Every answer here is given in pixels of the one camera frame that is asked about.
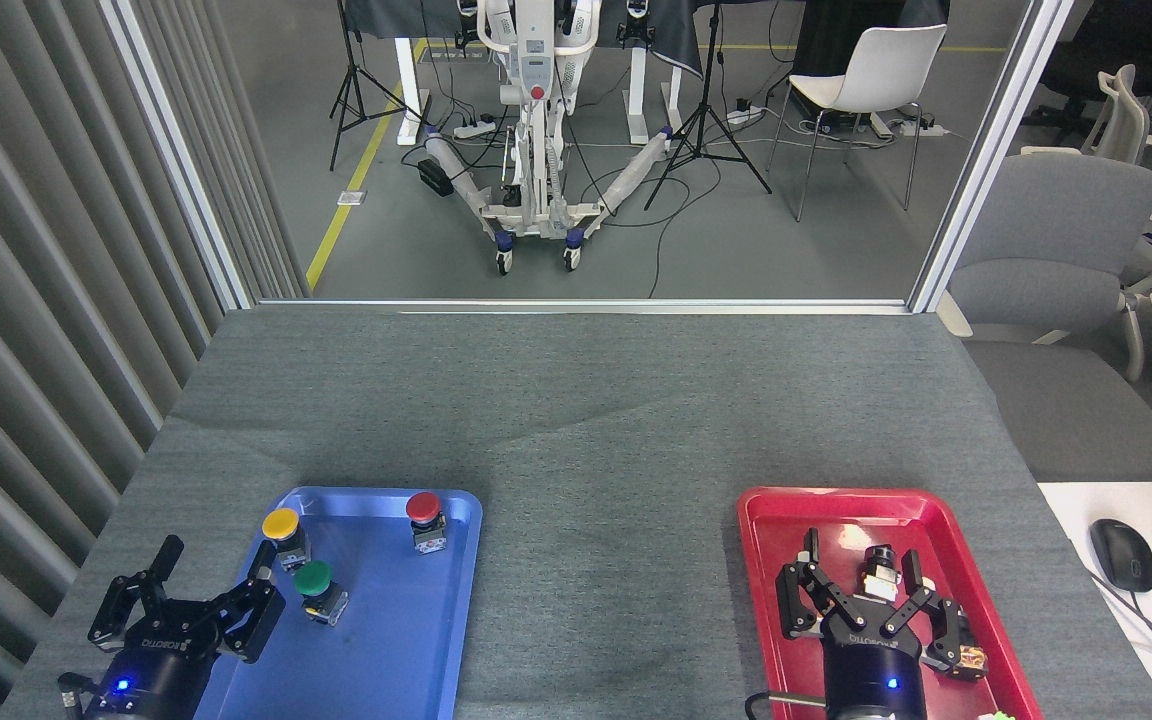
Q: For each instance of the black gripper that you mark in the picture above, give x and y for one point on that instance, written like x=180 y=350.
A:
x=871 y=670
x=151 y=675

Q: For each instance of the green push button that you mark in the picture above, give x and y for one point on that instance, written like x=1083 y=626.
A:
x=313 y=580

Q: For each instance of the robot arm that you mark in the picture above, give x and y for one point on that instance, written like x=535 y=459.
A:
x=871 y=716

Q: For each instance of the yellow push button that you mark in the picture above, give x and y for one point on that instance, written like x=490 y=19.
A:
x=281 y=524

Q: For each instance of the red push button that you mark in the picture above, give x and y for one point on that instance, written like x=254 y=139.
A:
x=423 y=507

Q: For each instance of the red plastic tray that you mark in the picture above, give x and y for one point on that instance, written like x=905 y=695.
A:
x=976 y=560

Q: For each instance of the small green object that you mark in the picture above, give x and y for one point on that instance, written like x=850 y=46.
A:
x=998 y=715

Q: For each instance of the blue plastic tray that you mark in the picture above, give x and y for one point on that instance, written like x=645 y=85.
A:
x=386 y=640

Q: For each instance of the white desk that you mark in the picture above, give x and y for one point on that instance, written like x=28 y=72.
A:
x=1086 y=510

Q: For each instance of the black computer mouse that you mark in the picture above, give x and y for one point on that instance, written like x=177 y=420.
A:
x=1122 y=555

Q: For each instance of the grey office chair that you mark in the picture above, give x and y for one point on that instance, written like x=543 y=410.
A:
x=1056 y=230

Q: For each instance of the silver floor socket plate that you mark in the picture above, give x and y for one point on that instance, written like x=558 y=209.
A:
x=352 y=197

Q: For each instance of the white power strip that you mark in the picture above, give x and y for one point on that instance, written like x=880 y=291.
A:
x=916 y=127
x=474 y=128
x=744 y=115

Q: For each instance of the black power adapter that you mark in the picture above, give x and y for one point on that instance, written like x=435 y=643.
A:
x=435 y=178

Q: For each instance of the black tripod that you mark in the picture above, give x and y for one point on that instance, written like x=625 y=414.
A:
x=704 y=120
x=356 y=80

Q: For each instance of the white plastic chair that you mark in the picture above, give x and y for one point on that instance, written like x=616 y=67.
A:
x=886 y=65

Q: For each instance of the white office chair with headrest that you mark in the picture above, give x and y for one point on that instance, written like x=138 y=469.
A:
x=1124 y=115

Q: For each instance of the white desk leg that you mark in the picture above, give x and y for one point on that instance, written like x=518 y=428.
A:
x=408 y=90
x=639 y=95

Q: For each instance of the black cloth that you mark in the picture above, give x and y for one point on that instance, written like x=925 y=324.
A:
x=671 y=35

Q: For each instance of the white wheeled stand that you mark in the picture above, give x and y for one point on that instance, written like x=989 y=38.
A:
x=536 y=60

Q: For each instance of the black knob selector switch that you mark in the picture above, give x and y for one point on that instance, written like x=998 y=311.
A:
x=878 y=572

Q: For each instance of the black switch with amber base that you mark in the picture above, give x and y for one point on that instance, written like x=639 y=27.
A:
x=974 y=660

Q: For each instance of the silver frame rail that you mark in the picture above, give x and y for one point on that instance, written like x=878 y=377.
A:
x=586 y=305

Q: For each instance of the silver frame post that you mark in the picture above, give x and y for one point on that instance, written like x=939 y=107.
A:
x=991 y=150
x=176 y=160

